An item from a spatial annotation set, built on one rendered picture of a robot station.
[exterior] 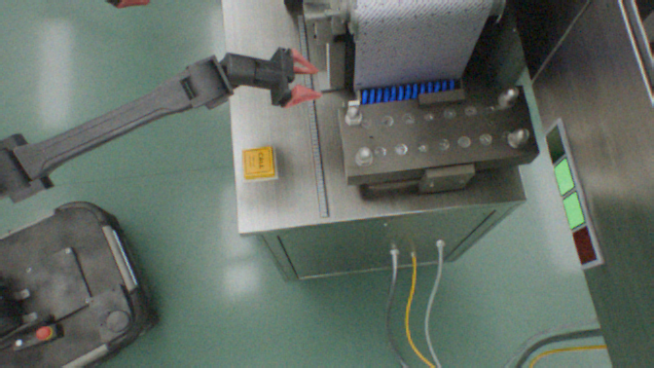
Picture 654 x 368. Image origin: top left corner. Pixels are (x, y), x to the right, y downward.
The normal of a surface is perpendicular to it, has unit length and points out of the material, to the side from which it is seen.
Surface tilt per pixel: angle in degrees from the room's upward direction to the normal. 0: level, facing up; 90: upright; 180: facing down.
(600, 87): 90
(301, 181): 0
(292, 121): 0
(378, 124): 0
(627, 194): 90
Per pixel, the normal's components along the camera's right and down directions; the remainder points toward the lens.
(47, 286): -0.02, -0.32
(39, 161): 0.09, 0.15
